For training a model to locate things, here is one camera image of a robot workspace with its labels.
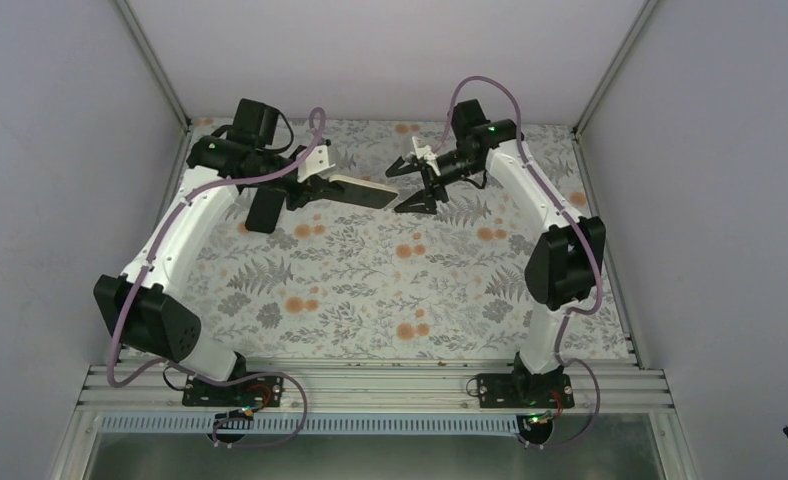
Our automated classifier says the black phone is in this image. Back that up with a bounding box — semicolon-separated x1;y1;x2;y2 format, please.
244;188;286;234
322;175;399;209

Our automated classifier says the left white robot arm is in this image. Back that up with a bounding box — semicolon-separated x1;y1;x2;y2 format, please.
93;99;326;405

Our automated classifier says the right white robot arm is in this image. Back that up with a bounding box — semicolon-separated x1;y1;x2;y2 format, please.
385;100;606;407

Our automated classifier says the black phone on table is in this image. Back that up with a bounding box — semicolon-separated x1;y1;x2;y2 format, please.
244;188;286;234

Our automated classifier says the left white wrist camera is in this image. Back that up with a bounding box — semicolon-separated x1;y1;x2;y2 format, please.
297;144;335;183

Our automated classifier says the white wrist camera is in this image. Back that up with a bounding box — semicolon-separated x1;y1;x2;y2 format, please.
297;144;335;183
408;136;441;176

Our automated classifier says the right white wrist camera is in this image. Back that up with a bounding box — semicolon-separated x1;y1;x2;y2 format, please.
408;136;441;176

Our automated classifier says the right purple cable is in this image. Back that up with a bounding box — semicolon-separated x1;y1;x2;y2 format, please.
432;75;606;450

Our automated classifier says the purple cable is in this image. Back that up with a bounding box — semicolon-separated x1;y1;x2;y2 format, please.
106;107;328;449
432;75;606;450

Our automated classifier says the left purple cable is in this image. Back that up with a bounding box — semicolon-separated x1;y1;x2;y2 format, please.
106;107;328;449

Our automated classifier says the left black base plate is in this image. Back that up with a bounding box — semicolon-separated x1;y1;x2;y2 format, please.
181;375;284;409

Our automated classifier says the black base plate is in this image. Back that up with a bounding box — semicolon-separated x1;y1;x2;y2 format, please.
181;375;284;409
475;370;575;409

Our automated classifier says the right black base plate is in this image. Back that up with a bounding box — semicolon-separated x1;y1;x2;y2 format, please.
475;370;575;409

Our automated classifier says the aluminium rail frame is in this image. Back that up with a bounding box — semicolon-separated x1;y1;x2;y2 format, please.
77;359;675;414

